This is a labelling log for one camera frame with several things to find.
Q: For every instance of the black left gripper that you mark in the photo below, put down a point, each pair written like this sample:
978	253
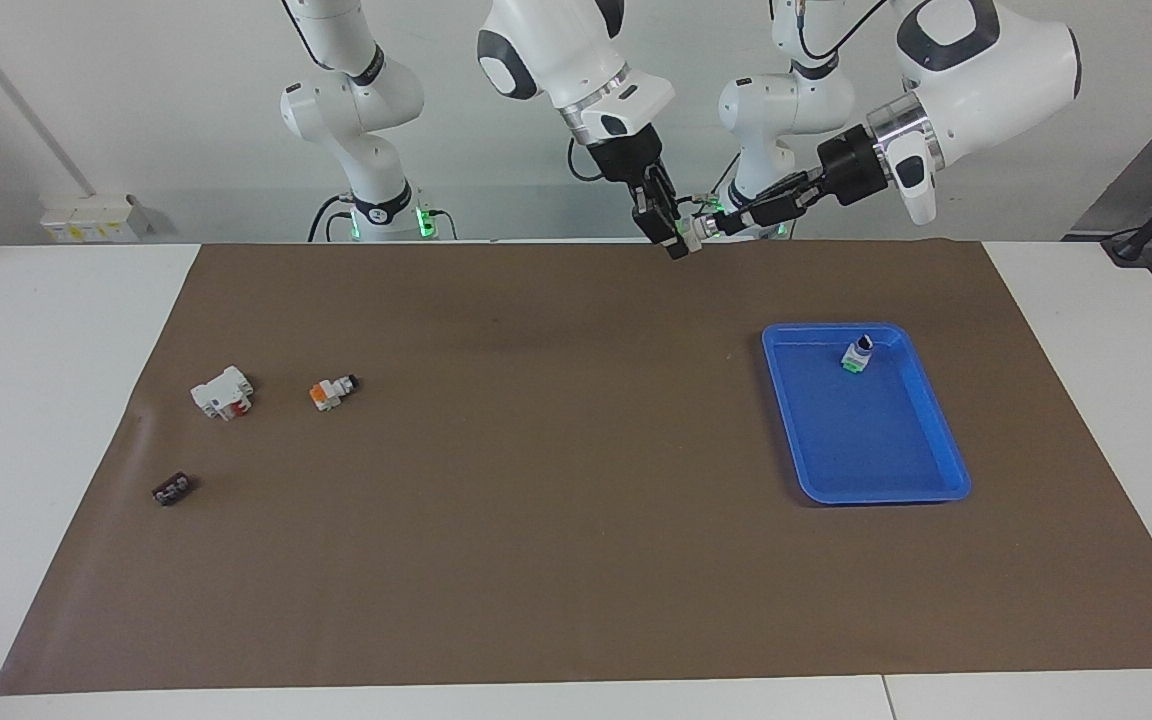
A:
856	165

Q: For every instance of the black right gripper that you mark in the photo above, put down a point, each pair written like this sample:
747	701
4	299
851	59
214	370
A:
628	155

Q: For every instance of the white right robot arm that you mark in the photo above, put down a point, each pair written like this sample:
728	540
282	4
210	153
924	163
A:
556	50

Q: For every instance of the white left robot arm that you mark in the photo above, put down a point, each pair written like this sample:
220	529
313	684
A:
986	80

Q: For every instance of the blue plastic tray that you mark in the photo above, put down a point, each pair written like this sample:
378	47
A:
876	440

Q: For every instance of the brown table mat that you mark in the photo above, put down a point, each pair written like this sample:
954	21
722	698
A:
576	500

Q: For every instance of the white red circuit breaker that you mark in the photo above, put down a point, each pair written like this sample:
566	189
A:
219	392

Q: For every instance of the small black cylindrical component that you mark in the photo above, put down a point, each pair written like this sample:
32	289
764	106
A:
172	490

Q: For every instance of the dark green base switch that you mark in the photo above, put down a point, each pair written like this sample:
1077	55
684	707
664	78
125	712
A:
856	355

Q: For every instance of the orange base switch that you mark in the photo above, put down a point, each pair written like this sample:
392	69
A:
329	393

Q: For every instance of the white wall socket box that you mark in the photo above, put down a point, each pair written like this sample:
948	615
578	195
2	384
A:
91	218

